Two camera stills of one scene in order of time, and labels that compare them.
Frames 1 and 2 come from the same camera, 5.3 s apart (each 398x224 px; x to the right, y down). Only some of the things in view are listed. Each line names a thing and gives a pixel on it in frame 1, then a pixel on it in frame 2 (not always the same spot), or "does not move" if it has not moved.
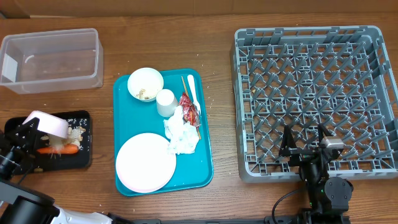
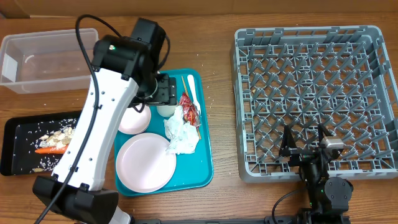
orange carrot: x=59 y=150 does not move
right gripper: x=299 y=154 does not move
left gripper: x=27 y=150 to x=166 y=94
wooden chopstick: x=187 y=91 does not move
